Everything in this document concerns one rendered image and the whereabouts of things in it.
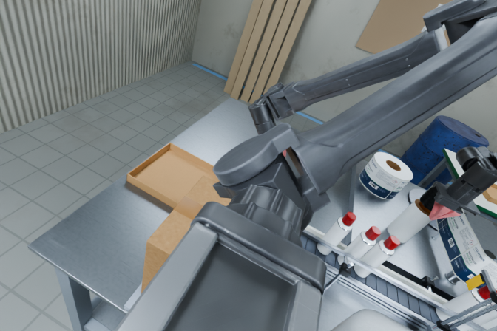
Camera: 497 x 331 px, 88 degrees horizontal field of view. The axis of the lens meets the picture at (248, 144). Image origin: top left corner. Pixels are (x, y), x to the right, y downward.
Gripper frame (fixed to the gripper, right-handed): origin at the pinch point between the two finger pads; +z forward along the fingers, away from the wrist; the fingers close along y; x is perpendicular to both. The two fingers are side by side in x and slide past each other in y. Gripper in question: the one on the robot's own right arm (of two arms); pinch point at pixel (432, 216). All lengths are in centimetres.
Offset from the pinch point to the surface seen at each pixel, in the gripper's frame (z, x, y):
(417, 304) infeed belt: 32.7, 2.4, -18.2
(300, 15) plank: -3, -273, 100
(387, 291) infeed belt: 32.9, 3.5, -7.5
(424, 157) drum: 74, -228, -98
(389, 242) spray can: 13.7, 2.7, 4.3
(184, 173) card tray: 38, -5, 79
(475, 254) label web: 17.3, -18.1, -32.9
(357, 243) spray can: 20.0, 3.1, 11.2
